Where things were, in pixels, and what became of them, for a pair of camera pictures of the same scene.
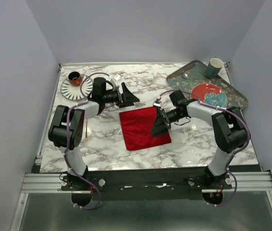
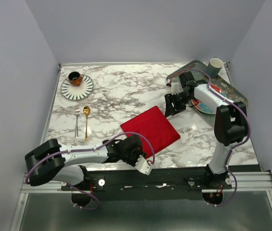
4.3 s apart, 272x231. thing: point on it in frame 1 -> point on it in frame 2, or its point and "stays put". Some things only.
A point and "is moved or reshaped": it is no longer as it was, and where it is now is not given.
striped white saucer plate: [74, 92] stays put
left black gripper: [127, 97] -> [139, 152]
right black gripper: [161, 126] -> [170, 98]
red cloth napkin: [137, 125] is moved or reshaped
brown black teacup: [75, 78] stays put
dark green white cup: [215, 65] stays put
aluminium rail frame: [41, 183] stays put
